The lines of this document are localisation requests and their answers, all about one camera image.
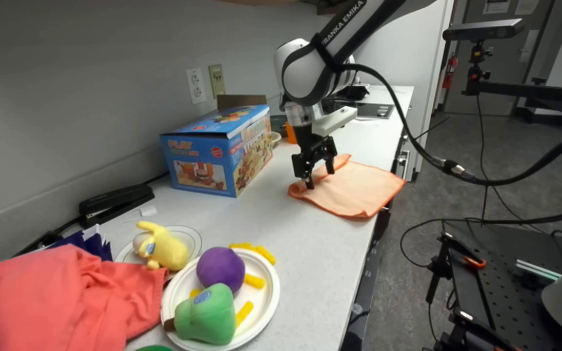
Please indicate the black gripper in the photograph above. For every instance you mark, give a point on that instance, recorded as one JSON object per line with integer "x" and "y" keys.
{"x": 311, "y": 150}

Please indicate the orange microfibre cloth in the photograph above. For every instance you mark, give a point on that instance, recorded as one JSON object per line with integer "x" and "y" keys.
{"x": 352, "y": 189}

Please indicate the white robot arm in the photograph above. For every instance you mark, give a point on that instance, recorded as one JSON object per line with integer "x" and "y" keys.
{"x": 326, "y": 52}

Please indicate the coral red cloth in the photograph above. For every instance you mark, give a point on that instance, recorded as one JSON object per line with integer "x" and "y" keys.
{"x": 53, "y": 300}

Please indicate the orange plastic cup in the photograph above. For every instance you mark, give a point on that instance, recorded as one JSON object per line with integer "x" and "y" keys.
{"x": 289, "y": 136}

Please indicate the cream bowl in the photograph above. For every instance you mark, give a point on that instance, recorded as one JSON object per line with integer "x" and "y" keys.
{"x": 276, "y": 140}

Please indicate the yellow toy fry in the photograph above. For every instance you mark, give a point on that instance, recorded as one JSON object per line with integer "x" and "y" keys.
{"x": 242, "y": 247}
{"x": 244, "y": 313}
{"x": 254, "y": 282}
{"x": 266, "y": 255}

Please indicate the blue toy food set box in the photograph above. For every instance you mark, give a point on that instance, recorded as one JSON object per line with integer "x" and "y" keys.
{"x": 215, "y": 153}

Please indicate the purple plush ball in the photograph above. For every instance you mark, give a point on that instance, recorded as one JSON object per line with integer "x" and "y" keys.
{"x": 221, "y": 268}

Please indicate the clear plastic plate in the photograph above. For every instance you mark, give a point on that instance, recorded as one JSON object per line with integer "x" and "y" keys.
{"x": 190, "y": 235}

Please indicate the white paper plate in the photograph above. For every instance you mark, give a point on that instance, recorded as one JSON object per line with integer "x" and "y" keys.
{"x": 262, "y": 309}

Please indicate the red fire extinguisher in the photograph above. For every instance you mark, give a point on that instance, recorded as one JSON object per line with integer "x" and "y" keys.
{"x": 449, "y": 73}

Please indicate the yellow plush toy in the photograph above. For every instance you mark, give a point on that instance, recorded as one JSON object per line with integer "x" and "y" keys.
{"x": 164, "y": 247}

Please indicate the small white tag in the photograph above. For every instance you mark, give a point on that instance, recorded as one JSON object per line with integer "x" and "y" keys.
{"x": 149, "y": 212}

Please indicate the green plush pear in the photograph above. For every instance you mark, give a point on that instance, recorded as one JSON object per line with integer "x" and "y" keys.
{"x": 205, "y": 319}

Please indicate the black stapler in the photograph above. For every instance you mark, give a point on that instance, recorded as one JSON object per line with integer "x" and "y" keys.
{"x": 116, "y": 202}

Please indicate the black perforated breadboard table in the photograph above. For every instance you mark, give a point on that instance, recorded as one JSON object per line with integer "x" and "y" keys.
{"x": 502, "y": 286}

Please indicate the dark blue fabric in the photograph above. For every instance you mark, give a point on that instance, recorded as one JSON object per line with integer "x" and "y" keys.
{"x": 92, "y": 245}

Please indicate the green and blue can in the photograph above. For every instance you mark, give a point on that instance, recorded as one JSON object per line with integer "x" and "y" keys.
{"x": 155, "y": 348}

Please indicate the beige wall switch plate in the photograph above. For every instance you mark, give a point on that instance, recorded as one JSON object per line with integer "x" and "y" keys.
{"x": 217, "y": 79}

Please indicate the white wall outlet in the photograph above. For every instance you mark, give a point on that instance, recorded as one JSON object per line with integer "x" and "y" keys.
{"x": 196, "y": 87}

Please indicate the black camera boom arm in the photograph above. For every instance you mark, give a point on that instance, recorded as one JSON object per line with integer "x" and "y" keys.
{"x": 541, "y": 99}

